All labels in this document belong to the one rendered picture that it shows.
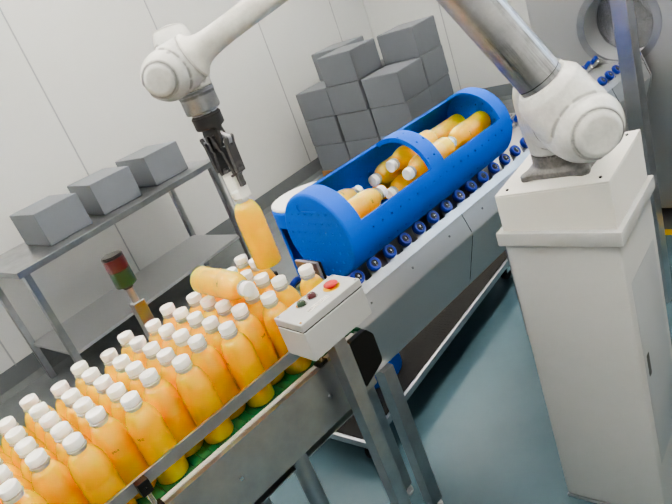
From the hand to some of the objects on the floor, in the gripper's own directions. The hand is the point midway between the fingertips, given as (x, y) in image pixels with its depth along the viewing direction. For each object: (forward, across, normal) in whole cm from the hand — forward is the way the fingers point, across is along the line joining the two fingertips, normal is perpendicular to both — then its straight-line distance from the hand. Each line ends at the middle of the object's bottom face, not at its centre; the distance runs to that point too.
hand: (237, 186), depth 158 cm
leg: (+135, -6, -18) cm, 136 cm away
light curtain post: (+137, -28, -161) cm, 213 cm away
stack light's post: (+135, +36, +28) cm, 142 cm away
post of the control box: (+135, -29, +9) cm, 138 cm away
